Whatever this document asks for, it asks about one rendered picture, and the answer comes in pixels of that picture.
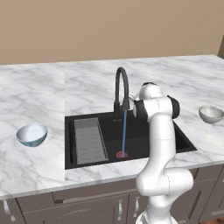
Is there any grey white bowl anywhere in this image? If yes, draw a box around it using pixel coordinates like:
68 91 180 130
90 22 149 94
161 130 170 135
198 104 224 125

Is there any white bowl with blue pattern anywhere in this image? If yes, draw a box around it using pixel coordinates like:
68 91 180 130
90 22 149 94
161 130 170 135
16 122 49 148

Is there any brown drawer front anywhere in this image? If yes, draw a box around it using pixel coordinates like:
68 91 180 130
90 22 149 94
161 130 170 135
51 178 138 205

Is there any narrow brown cupboard door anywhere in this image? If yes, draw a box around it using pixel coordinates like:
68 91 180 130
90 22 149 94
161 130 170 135
127 191 151 224

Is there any silver cupboard door handle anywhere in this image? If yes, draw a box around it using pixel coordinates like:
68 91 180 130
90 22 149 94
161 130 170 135
2 199 18 223
116 199 124 222
133 196 141 219

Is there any grey sink drain rack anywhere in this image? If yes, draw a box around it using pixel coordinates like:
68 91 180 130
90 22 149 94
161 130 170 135
73 117 109 165

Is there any black curved tap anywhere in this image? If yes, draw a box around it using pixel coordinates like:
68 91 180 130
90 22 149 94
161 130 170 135
113 66 131 116

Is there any wide brown cupboard door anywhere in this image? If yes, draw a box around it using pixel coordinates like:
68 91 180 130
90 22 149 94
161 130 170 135
17 193 131 224

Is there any red sink drain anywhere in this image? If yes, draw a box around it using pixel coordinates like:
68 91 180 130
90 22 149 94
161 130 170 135
115 150 130 159

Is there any dark cabinet edge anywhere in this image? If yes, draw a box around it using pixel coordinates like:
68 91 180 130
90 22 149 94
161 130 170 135
217 34 224 60

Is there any dark cupboard door handle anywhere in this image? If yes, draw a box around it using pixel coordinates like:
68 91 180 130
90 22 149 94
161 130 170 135
186 189 203 221

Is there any black sink basin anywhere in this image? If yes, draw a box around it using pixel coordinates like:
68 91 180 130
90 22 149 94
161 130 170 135
64 110 198 171

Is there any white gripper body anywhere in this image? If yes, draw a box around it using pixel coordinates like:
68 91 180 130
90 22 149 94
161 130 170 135
129 92 141 103

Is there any blue water stream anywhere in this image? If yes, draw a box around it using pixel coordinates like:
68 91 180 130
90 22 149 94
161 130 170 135
122 109 129 158

